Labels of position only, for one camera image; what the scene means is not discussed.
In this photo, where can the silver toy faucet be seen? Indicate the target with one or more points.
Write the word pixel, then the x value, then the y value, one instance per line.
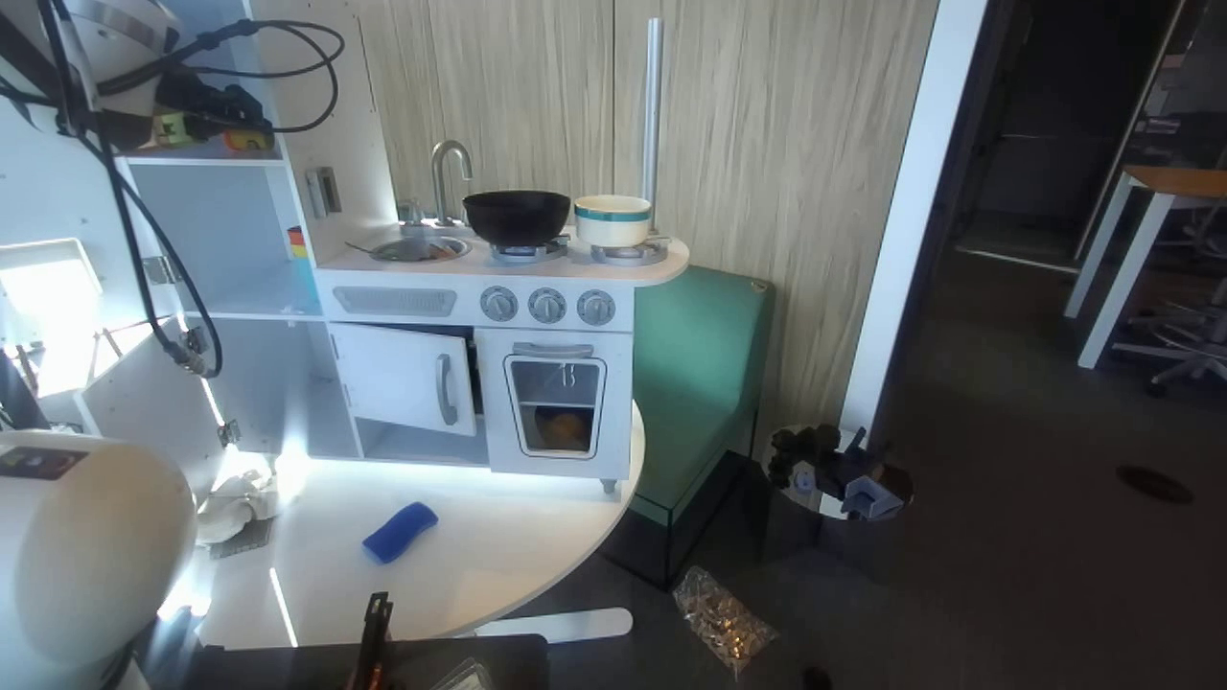
pixel 450 159

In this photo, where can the white lower cupboard door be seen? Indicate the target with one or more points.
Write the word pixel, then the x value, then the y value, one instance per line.
pixel 141 410

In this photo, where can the silver toy sink basin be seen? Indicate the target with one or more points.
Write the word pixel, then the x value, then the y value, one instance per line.
pixel 420 246

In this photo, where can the glittery plastic bag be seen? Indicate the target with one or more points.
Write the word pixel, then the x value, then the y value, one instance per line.
pixel 722 613

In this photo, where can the white desk wooden top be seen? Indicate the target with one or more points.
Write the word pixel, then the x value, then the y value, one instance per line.
pixel 1150 184

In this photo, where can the white oven door with window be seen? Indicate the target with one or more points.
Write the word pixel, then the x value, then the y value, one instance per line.
pixel 557 364

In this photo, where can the blue sponge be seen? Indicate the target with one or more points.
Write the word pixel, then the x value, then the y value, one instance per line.
pixel 399 531

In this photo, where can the white door frame post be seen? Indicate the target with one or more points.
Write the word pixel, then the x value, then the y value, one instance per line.
pixel 906 214

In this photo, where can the black bowl pot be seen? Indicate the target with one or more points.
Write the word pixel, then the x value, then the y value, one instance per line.
pixel 515 214

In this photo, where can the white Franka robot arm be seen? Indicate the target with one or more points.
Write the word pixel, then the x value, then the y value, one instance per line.
pixel 77 559

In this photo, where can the grey round oven knob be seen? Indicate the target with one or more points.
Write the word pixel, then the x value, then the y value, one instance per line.
pixel 544 305
pixel 596 306
pixel 498 305

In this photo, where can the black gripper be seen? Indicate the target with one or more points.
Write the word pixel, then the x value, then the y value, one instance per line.
pixel 203 101

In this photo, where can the office chair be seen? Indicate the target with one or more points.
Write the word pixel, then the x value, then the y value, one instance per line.
pixel 1189 345

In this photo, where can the white pot teal stripe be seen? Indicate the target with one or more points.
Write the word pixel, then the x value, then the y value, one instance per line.
pixel 610 220

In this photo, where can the red yellow toy container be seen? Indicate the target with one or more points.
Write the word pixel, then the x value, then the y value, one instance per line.
pixel 249 138

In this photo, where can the white toy kitchen unit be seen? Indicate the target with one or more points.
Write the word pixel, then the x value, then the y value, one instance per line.
pixel 569 273

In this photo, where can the white upright pole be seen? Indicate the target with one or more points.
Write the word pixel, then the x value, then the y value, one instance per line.
pixel 653 126

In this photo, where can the black upright bracket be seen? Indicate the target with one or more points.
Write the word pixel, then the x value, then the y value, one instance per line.
pixel 372 636

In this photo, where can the small grey rectangular plate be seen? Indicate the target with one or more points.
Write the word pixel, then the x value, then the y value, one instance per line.
pixel 318 194

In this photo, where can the white under-sink cabinet door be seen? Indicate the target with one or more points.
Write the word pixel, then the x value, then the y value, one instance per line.
pixel 390 378

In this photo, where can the green upholstered bench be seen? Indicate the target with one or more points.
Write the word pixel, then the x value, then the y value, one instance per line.
pixel 704 368

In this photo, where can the floor box of clutter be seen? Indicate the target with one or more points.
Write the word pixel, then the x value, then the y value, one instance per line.
pixel 836 480

